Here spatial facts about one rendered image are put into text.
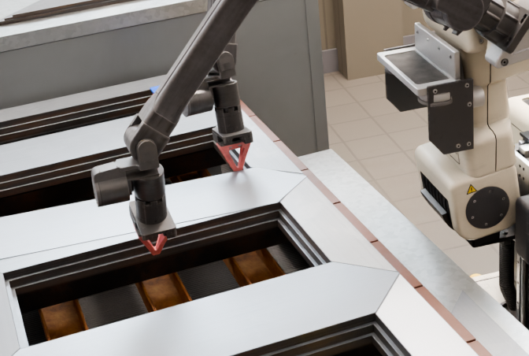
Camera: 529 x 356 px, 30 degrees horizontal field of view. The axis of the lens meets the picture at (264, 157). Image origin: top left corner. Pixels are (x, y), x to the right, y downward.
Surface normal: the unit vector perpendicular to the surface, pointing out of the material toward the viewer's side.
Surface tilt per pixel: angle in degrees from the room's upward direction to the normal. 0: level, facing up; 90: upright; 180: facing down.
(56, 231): 0
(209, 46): 83
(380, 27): 90
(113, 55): 90
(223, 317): 0
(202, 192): 0
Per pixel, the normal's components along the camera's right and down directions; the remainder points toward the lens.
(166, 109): 0.36, 0.09
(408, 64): -0.10, -0.90
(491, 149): 0.24, 0.39
